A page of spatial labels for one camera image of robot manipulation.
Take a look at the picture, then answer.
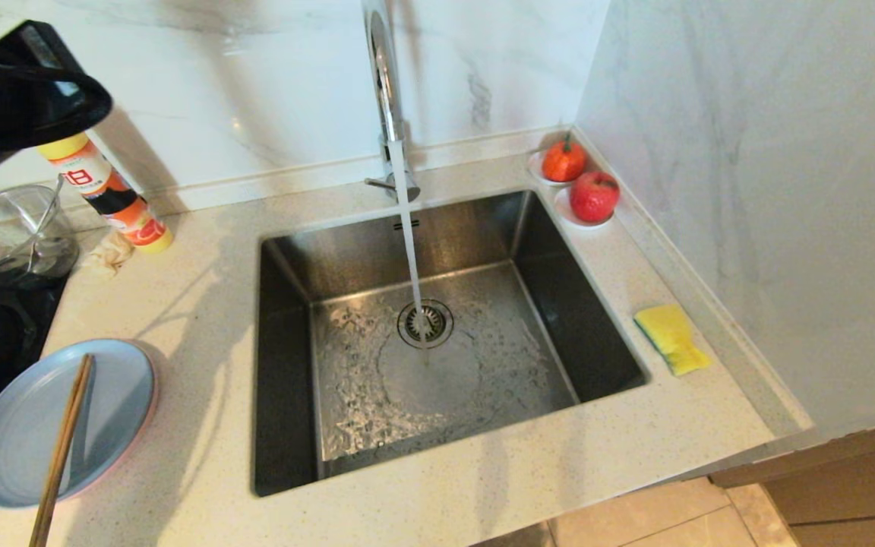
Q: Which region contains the orange toy pumpkin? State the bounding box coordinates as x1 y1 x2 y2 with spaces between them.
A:
542 135 587 185

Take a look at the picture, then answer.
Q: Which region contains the stainless steel sink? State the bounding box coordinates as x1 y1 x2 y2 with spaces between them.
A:
254 190 649 496

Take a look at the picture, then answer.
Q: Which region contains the metal drain strainer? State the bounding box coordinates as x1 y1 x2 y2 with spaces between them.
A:
397 299 455 350

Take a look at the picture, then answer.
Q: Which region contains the pink plate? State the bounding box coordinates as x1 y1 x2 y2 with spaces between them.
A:
65 357 160 498

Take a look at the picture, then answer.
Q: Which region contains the chrome faucet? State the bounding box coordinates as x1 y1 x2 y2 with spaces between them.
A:
355 0 421 204

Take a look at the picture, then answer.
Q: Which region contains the red toy apple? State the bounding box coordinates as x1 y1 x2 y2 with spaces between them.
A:
568 172 621 225

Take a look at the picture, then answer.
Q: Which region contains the crumpled beige rag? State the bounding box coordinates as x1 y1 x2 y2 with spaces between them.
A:
81 230 136 279

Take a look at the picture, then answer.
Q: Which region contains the small white dish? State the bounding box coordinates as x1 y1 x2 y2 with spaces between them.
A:
553 188 614 229
527 150 587 188

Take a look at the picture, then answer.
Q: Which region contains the orange dish soap bottle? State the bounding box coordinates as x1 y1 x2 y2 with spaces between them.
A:
36 133 175 255

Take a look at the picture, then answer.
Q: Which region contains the clear glass bowl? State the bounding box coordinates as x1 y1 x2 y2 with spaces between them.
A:
0 185 81 286

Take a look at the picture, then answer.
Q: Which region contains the light blue plate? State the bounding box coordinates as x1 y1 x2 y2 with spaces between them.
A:
0 339 157 508

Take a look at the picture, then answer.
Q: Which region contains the wooden cabinet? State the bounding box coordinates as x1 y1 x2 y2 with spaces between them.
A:
709 410 875 547

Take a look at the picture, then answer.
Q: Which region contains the yellow green sponge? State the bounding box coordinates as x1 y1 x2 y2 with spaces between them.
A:
633 305 712 377

